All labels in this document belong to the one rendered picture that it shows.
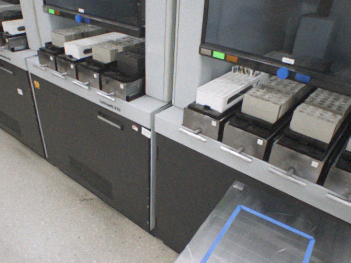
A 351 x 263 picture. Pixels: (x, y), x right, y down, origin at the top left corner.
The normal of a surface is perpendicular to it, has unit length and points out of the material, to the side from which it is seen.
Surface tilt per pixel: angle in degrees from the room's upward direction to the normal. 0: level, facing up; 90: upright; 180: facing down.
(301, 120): 90
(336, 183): 90
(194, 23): 90
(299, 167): 90
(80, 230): 0
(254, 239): 0
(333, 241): 0
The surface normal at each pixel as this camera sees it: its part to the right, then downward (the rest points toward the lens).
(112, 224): 0.05, -0.85
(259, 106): -0.61, 0.39
